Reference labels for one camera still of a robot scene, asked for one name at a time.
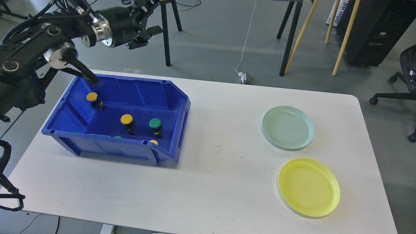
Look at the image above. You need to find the black tripod stand left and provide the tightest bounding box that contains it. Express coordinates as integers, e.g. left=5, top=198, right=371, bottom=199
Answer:
left=160, top=0, right=182, bottom=67

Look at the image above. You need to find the black computer tower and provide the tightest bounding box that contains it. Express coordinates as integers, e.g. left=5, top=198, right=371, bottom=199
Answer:
left=344, top=0, right=416, bottom=67

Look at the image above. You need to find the white printed bag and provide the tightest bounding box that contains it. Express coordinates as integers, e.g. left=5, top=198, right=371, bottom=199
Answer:
left=326, top=0, right=349, bottom=27

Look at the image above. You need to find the yellow plate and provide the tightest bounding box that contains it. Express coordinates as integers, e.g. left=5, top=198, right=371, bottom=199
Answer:
left=278, top=158, right=341, bottom=218

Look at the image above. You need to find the wooden pole middle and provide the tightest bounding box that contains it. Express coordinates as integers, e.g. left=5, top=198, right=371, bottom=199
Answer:
left=325, top=0, right=340, bottom=44

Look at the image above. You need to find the white power adapter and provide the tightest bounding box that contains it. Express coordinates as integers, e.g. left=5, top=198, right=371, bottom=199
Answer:
left=238, top=72, right=254, bottom=85

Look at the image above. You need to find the green push button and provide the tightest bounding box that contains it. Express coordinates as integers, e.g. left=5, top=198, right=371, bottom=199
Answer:
left=149, top=118, right=163, bottom=138

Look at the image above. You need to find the yellow push button back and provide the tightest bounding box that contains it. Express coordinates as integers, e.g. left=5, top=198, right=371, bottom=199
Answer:
left=86, top=92, right=105, bottom=112

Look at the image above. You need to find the black office chair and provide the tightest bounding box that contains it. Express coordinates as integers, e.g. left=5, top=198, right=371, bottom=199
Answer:
left=370, top=45, right=416, bottom=143

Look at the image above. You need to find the wooden pole right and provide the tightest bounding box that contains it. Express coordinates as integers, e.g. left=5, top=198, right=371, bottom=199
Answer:
left=332, top=0, right=361, bottom=76

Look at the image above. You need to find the light green plate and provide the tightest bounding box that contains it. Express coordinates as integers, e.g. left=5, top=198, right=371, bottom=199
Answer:
left=262, top=106, right=315, bottom=151

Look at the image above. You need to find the yellow push button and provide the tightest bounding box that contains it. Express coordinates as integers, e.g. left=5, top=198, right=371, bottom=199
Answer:
left=120, top=114, right=137, bottom=135
left=86, top=92, right=105, bottom=112

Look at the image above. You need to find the white cable on floor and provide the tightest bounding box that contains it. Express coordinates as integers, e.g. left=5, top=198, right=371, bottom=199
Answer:
left=235, top=0, right=258, bottom=73

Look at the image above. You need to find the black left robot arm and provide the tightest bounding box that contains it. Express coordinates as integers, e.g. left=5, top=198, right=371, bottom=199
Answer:
left=0, top=0, right=162, bottom=122

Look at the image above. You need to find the blue plastic storage bin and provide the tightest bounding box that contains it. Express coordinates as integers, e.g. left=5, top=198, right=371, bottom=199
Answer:
left=41, top=74, right=190, bottom=166

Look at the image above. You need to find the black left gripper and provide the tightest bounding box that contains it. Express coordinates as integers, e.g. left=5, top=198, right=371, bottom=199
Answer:
left=92, top=0, right=163, bottom=49

